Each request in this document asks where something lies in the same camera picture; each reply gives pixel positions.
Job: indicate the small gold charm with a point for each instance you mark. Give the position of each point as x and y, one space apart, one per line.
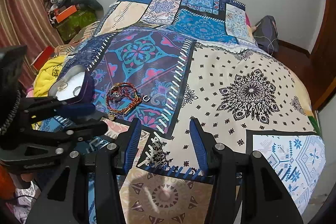
111 115

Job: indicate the striped orange blanket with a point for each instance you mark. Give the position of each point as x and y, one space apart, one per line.
86 32

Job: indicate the purple heart-shaped jewelry box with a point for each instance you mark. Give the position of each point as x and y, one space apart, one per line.
69 79

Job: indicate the grey backpack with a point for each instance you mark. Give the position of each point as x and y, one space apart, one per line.
267 29

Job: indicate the gold bangles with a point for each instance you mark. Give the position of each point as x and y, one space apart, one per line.
112 104

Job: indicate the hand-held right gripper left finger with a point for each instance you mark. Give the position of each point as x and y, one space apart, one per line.
132 141

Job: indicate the striped curtain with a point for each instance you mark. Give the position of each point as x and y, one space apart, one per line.
21 3

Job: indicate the orange box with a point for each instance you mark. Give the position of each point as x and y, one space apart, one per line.
67 13

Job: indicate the yellow cloth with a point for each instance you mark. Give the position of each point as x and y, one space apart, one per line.
48 77

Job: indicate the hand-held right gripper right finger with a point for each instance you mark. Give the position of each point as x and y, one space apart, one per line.
198 145

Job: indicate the red and grey box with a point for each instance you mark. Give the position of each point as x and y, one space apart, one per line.
43 56

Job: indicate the green patterned cloth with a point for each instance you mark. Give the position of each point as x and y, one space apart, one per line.
76 23

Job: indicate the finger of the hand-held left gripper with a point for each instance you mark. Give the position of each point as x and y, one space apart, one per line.
89 129
78 110

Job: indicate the patchwork printed bedspread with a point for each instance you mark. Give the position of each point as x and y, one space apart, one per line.
236 69

